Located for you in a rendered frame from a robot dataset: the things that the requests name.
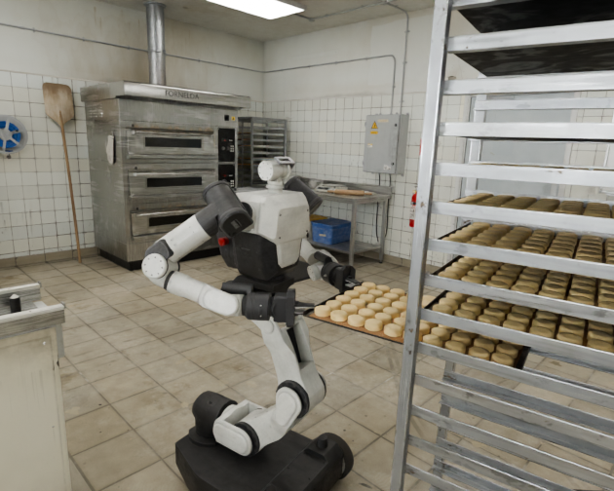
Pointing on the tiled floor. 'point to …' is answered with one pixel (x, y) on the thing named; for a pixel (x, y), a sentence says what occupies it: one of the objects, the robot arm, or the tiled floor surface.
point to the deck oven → (156, 162)
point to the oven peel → (60, 107)
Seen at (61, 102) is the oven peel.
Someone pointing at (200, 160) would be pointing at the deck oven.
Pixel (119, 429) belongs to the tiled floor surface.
